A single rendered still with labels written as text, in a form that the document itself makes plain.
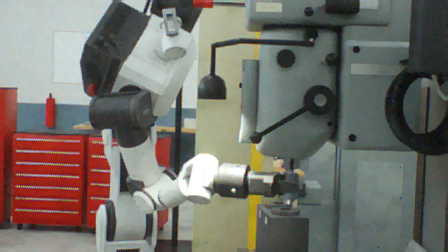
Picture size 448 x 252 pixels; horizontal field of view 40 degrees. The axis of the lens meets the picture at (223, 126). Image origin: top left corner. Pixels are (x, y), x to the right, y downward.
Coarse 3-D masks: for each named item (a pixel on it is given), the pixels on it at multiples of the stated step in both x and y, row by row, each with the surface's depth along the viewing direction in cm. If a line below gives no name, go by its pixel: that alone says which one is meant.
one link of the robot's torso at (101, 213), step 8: (104, 208) 207; (96, 216) 211; (104, 216) 205; (152, 216) 211; (96, 224) 211; (104, 224) 205; (152, 224) 211; (96, 232) 211; (104, 232) 205; (152, 232) 211; (96, 240) 211; (104, 240) 206; (144, 240) 219; (152, 240) 212; (104, 248) 206; (112, 248) 207; (120, 248) 208; (128, 248) 209; (136, 248) 213; (144, 248) 211; (152, 248) 212
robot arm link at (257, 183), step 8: (232, 168) 157; (240, 168) 157; (248, 168) 159; (232, 176) 156; (240, 176) 155; (248, 176) 157; (256, 176) 154; (264, 176) 153; (272, 176) 152; (232, 184) 155; (240, 184) 155; (248, 184) 155; (256, 184) 154; (264, 184) 151; (272, 184) 151; (232, 192) 156; (240, 192) 156; (248, 192) 157; (256, 192) 154; (264, 192) 152; (272, 192) 152
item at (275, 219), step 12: (264, 204) 203; (276, 204) 196; (288, 204) 197; (264, 216) 191; (276, 216) 183; (288, 216) 184; (300, 216) 185; (264, 228) 190; (276, 228) 182; (288, 228) 183; (300, 228) 183; (264, 240) 190; (276, 240) 183; (288, 240) 183; (300, 240) 184
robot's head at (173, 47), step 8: (160, 24) 173; (168, 24) 171; (160, 40) 177; (168, 40) 168; (176, 40) 168; (184, 40) 171; (160, 48) 175; (168, 48) 167; (176, 48) 168; (184, 48) 169; (168, 56) 171; (176, 56) 172
